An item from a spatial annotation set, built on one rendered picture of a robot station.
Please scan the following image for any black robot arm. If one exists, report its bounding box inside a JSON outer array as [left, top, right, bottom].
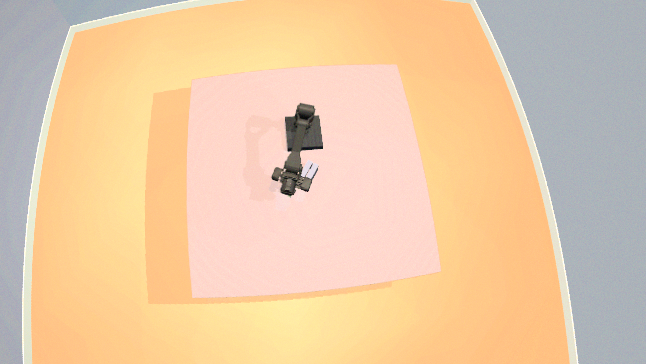
[[280, 102, 316, 196]]

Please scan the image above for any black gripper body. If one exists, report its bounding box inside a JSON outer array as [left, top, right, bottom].
[[272, 167, 312, 192]]

